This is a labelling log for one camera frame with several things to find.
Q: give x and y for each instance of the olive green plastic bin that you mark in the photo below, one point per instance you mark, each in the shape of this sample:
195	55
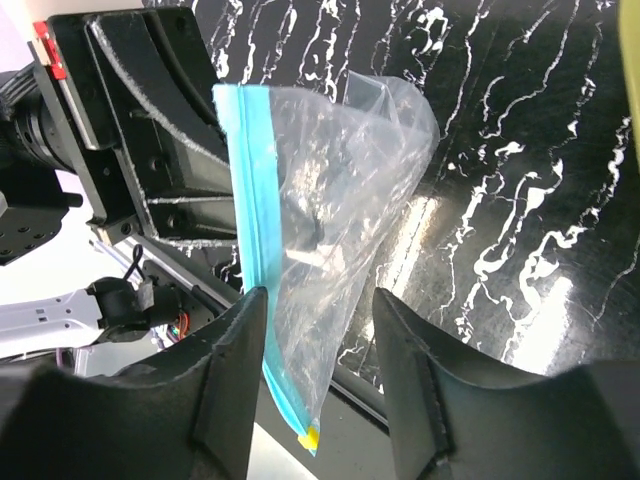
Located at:
628	30

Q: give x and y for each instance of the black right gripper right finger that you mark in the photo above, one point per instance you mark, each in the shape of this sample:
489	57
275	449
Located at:
456	413

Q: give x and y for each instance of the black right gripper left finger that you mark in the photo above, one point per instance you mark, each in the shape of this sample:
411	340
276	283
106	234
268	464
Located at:
186	412

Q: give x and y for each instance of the clear zip top bag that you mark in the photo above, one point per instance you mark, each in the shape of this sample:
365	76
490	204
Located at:
317	186

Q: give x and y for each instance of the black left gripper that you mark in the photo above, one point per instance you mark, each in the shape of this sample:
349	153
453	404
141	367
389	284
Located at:
130	94

